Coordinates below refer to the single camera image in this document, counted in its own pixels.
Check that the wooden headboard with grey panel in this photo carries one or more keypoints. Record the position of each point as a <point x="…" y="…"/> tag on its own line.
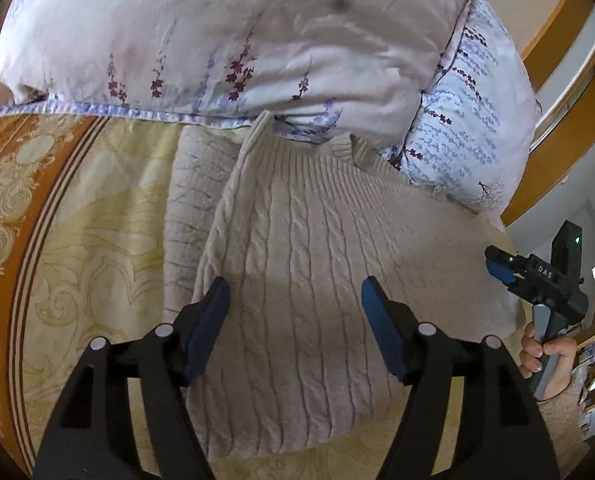
<point x="561" y="62"/>

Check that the yellow patterned bedspread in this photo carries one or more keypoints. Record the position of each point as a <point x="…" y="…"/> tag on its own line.
<point x="82" y="206"/>

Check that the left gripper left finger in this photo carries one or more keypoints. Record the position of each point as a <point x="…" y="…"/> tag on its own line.
<point x="90" y="434"/>

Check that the pink floral left pillow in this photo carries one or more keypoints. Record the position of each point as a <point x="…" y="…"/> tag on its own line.
<point x="321" y="67"/>

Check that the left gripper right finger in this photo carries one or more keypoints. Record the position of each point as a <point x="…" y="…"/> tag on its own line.
<point x="469" y="413"/>

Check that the beige cable-knit sweater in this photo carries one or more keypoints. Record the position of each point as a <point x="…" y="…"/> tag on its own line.
<point x="295" y="229"/>

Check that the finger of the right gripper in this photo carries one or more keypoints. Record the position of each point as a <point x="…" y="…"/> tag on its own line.
<point x="498" y="256"/>
<point x="508" y="273"/>

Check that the person's right hand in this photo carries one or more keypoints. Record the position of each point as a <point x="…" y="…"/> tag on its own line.
<point x="552" y="360"/>

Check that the white blue floral right pillow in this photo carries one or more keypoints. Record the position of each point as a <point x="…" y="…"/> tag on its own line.
<point x="471" y="135"/>

